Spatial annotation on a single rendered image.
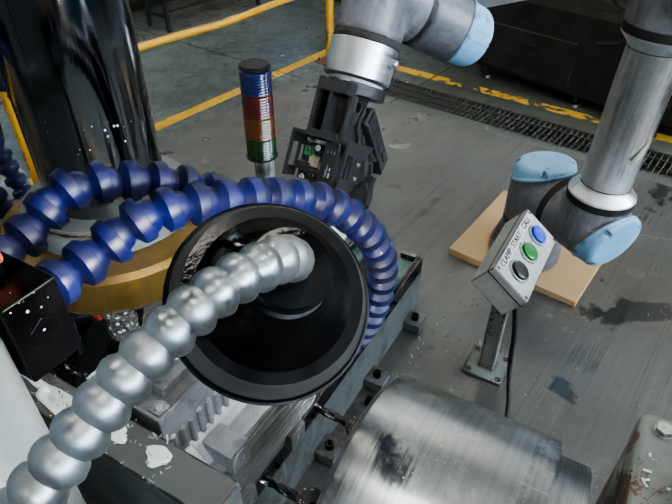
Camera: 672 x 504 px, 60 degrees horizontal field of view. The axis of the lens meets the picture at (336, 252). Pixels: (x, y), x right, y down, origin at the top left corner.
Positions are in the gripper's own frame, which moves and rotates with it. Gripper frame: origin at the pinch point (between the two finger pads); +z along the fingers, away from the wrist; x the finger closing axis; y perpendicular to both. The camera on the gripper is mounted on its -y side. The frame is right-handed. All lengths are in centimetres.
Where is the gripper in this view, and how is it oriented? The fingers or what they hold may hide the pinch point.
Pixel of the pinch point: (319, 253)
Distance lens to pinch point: 70.1
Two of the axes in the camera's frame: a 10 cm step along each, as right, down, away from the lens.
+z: -2.5, 9.5, 1.9
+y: -4.3, 0.7, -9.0
